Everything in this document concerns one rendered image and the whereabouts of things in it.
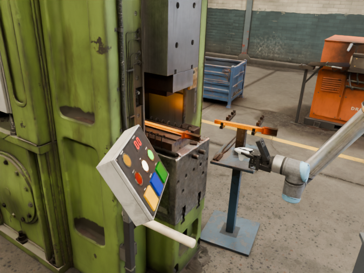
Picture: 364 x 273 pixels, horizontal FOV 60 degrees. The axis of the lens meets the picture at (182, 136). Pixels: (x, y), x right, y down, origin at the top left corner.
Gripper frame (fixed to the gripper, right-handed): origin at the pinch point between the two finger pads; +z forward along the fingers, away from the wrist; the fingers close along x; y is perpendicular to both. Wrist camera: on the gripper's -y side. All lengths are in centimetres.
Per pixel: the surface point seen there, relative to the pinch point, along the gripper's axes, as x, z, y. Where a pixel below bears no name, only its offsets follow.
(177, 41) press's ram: -9, 33, -52
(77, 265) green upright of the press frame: -45, 85, 94
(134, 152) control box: -58, 20, -15
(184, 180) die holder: -7.5, 26.9, 25.8
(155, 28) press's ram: -18, 40, -58
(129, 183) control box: -71, 11, -11
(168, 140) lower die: -9.7, 37.1, 2.1
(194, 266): 4, 22, 100
